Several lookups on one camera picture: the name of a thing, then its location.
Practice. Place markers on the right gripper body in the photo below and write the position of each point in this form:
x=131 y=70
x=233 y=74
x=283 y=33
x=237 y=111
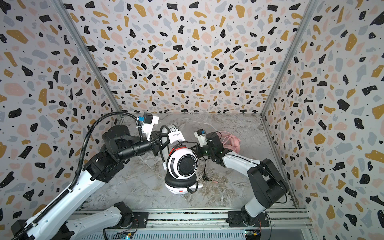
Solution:
x=211 y=147

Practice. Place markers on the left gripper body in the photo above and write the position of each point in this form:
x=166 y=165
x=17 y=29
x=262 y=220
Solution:
x=155 y=146

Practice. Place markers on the pink headphones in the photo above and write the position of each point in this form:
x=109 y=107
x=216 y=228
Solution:
x=230 y=141

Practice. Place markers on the white black headphones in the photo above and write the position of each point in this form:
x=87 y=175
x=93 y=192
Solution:
x=180 y=162

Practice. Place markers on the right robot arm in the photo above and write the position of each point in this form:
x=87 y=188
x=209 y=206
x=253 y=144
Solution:
x=267 y=183

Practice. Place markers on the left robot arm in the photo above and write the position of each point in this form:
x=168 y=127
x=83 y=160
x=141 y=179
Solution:
x=53 y=223

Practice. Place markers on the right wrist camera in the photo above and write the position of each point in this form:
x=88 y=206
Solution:
x=201 y=136

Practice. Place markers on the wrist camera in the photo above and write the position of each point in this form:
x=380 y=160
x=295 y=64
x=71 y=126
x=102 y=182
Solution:
x=201 y=136
x=148 y=121

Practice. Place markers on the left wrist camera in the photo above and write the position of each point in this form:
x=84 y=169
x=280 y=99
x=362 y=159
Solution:
x=148 y=121

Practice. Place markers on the left aluminium corner post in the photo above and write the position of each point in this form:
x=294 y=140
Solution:
x=69 y=23

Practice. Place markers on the aluminium corner post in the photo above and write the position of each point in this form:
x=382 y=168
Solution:
x=69 y=23
x=290 y=54

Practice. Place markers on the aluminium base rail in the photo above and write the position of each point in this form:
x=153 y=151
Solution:
x=211 y=224

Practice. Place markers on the right aluminium corner post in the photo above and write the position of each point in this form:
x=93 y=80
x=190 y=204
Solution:
x=290 y=54

